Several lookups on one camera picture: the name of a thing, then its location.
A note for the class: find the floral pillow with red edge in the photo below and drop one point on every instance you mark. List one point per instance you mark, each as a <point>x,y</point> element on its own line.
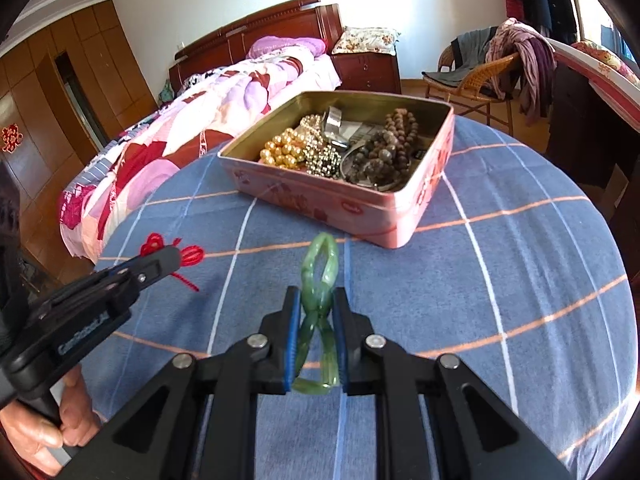
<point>600,55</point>

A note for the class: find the purple garment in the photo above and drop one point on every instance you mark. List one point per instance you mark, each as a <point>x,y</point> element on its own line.
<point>530,55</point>

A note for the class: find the small green bag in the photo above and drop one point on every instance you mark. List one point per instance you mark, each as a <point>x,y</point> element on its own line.
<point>166,94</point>

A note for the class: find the window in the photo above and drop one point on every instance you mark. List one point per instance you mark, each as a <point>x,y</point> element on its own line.
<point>610,20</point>

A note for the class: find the dark wooden desk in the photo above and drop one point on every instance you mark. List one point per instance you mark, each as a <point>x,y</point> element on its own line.
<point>590,135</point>

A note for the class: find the dark wooden headboard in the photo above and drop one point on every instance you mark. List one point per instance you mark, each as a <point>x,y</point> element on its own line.
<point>250,30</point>

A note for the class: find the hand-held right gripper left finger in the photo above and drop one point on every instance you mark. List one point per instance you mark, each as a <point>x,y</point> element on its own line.
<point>295,340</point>

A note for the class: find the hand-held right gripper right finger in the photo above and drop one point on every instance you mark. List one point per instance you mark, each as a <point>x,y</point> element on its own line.
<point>339,340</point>

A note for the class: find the dark wooden nightstand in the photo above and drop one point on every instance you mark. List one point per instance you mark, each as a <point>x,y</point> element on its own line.
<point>370,72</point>

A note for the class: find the pink tin box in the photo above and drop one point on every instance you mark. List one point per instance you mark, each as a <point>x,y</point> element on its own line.
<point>380,210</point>

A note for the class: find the person's left hand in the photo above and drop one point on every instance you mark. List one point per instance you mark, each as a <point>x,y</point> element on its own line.
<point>35,435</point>

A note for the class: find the pink pillow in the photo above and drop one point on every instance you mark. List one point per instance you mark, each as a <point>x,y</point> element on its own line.
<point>285,46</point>

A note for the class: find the red paper wardrobe decoration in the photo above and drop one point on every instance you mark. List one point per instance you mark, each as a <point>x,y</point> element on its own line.
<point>9,137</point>

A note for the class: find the bed with floral quilt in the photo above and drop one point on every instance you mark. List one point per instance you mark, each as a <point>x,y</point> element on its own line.
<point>175,135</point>

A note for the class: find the floral cushion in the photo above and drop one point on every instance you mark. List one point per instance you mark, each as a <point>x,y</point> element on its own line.
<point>367,40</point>

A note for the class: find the grey garment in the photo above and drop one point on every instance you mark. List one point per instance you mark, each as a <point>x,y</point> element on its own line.
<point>470,45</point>

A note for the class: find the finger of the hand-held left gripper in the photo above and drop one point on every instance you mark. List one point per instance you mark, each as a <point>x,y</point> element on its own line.
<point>155,265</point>

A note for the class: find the red knot charm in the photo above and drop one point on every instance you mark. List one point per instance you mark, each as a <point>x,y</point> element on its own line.
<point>192,254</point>

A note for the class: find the wicker chair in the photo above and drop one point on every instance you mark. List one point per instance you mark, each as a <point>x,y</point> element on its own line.
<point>475,85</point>

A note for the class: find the brown wooden wardrobe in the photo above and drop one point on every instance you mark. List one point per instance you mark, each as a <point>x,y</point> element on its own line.
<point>75,110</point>

